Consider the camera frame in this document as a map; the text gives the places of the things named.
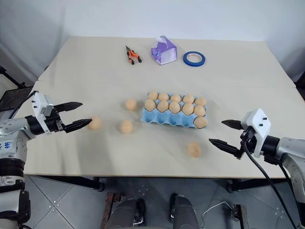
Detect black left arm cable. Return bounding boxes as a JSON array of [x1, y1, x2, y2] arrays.
[[9, 90, 40, 120]]

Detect white floor cable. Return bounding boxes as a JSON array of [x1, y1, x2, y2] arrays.
[[202, 201, 234, 225]]

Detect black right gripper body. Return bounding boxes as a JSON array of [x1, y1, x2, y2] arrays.
[[234, 126, 257, 159]]

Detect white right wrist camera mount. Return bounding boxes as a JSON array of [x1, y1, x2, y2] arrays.
[[240, 108, 273, 158]]

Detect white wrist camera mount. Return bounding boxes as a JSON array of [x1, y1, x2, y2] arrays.
[[30, 91, 54, 135], [240, 108, 273, 158]]

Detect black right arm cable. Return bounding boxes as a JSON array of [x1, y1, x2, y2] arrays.
[[242, 140, 299, 229]]

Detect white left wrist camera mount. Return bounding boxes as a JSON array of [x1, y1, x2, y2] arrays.
[[30, 91, 54, 135]]

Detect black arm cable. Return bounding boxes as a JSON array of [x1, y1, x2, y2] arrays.
[[242, 140, 299, 229], [9, 90, 40, 120]]

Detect blue egg carton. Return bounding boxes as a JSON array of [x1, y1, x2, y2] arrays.
[[141, 94, 209, 130]]

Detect orange and black pliers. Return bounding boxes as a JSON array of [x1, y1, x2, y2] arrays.
[[125, 45, 143, 65]]

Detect blue tape roll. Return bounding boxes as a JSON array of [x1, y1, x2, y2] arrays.
[[183, 51, 206, 67]]

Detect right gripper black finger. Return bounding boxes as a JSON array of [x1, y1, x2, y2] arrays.
[[208, 138, 240, 156], [221, 119, 244, 131]]

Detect dark rounded robot leg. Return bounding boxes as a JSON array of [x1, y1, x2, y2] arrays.
[[104, 198, 146, 229], [169, 193, 201, 229]]

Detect purple tissue pack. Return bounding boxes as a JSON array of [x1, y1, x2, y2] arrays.
[[150, 35, 178, 66]]

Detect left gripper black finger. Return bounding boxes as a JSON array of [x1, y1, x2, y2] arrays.
[[63, 118, 93, 134], [54, 102, 83, 114]]

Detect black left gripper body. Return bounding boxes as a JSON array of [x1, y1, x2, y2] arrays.
[[43, 106, 66, 135]]

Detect black table leg bar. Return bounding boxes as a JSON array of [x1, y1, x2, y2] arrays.
[[225, 178, 289, 194], [24, 176, 106, 192]]

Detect black metal stand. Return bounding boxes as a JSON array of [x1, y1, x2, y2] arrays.
[[0, 66, 27, 89]]

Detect rusty brown metal bar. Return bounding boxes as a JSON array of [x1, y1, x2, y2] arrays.
[[231, 203, 249, 229], [100, 191, 126, 229]]

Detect black mesh basket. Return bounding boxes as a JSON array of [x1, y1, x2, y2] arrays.
[[0, 86, 37, 113]]

